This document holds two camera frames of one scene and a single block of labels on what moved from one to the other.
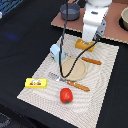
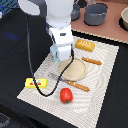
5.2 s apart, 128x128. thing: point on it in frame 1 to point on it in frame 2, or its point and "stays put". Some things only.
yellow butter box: x=36 y=83 stays put
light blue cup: x=55 y=51 stays put
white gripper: x=94 y=22 to x=62 y=38
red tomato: x=66 y=95 stays put
